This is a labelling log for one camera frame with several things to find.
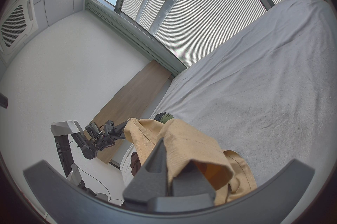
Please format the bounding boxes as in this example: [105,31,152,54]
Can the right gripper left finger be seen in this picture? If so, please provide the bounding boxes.
[122,138,169,208]

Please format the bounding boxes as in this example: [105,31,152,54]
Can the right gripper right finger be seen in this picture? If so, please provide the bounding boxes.
[172,160,216,206]

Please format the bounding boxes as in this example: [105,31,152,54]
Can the tan shorts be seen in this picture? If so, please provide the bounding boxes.
[124,118,257,206]

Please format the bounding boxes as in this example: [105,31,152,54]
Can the bed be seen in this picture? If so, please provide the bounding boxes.
[90,0,337,207]

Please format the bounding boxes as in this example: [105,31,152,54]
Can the brown garment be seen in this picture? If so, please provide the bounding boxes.
[130,151,144,177]

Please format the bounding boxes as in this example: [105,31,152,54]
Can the green garment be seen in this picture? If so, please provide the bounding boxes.
[161,112,175,124]

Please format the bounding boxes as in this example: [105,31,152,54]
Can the grey-green curtain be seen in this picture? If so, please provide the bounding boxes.
[85,0,188,77]

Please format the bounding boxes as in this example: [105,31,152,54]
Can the white ceiling air vent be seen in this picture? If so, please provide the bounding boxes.
[0,0,39,55]

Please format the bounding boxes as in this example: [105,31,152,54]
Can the window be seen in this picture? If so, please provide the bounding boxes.
[95,0,307,67]

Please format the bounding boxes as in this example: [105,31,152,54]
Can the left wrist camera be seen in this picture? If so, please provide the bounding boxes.
[104,120,116,134]

